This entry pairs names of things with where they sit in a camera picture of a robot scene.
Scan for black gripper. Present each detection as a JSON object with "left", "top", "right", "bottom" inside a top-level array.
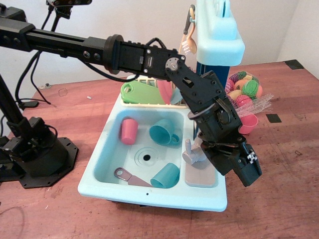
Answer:
[{"left": 187, "top": 96, "right": 262, "bottom": 187}]

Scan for grey toy faucet with lever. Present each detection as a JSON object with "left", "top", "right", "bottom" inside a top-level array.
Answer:
[{"left": 182, "top": 137, "right": 216, "bottom": 188}]

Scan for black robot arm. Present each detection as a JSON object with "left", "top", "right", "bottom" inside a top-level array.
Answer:
[{"left": 0, "top": 5, "right": 262, "bottom": 186}]

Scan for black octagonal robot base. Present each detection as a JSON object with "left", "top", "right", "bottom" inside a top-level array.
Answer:
[{"left": 0, "top": 116, "right": 79, "bottom": 189}]

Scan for pink toy cup on table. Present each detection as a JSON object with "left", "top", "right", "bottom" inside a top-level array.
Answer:
[{"left": 239, "top": 114, "right": 258, "bottom": 134}]

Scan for black tape patch near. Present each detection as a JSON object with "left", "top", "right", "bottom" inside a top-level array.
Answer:
[{"left": 266, "top": 114, "right": 282, "bottom": 123}]

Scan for black tape patch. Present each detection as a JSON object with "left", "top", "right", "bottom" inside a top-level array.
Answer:
[
  {"left": 284, "top": 59, "right": 304, "bottom": 70},
  {"left": 266, "top": 114, "right": 282, "bottom": 123}
]

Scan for teal toy cup lying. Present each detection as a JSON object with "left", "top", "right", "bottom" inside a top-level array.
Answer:
[{"left": 150, "top": 163, "right": 180, "bottom": 189}]

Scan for mesh bag of toy fruit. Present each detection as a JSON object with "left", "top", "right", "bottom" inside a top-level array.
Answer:
[{"left": 225, "top": 71, "right": 273, "bottom": 117}]

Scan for cream dish rack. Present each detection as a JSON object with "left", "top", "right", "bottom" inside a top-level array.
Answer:
[{"left": 120, "top": 76, "right": 187, "bottom": 109}]

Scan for teal toy plate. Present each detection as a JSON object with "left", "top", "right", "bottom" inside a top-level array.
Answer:
[{"left": 170, "top": 88, "right": 182, "bottom": 105}]

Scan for light blue toy sink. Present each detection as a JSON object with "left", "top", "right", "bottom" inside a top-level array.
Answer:
[{"left": 78, "top": 98, "right": 227, "bottom": 212}]

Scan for pink toy plate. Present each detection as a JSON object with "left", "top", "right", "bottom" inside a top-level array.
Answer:
[{"left": 157, "top": 80, "right": 172, "bottom": 105}]

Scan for pink toy cup in sink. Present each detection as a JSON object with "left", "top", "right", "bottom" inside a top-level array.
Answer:
[{"left": 121, "top": 119, "right": 138, "bottom": 145}]

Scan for black tape patch far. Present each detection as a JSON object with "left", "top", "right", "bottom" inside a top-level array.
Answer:
[{"left": 284, "top": 59, "right": 304, "bottom": 70}]

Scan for light blue toy shelf tower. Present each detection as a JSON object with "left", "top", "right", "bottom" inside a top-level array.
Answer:
[{"left": 195, "top": 0, "right": 245, "bottom": 86}]

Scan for orange toy spoon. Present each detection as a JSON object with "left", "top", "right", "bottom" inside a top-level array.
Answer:
[{"left": 184, "top": 23, "right": 197, "bottom": 54}]

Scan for teal toy mug with handle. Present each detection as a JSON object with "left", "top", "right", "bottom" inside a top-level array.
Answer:
[{"left": 149, "top": 119, "right": 182, "bottom": 146}]

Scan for black cables at left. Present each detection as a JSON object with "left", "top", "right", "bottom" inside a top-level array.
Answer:
[{"left": 13, "top": 9, "right": 60, "bottom": 110}]

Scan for camera on stand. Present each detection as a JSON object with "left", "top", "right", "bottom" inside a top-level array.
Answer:
[{"left": 46, "top": 0, "right": 92, "bottom": 19}]

